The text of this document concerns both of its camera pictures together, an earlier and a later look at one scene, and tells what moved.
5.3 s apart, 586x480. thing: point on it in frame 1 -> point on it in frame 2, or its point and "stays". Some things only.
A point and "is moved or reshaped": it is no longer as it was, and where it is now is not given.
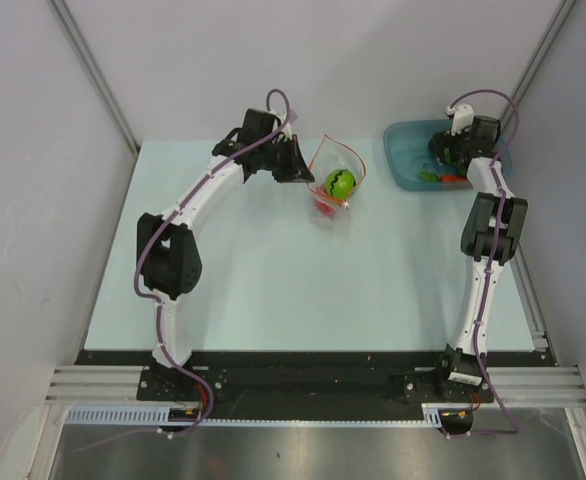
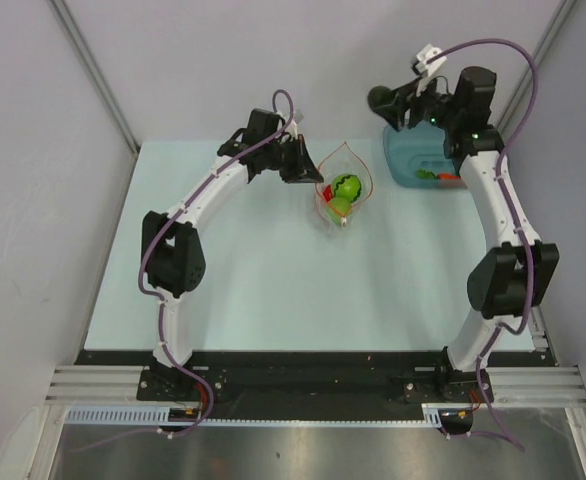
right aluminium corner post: [563, 11] stays
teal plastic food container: [408, 153] stays
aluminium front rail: [120, 384] stays
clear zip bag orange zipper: [337, 172] is moved or reshaped
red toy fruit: [327, 210] -> [328, 193]
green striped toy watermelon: [340, 183] is moved or reshaped
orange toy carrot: [430, 176] stays
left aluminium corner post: [97, 73] stays
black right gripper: [445, 140] -> [405, 99]
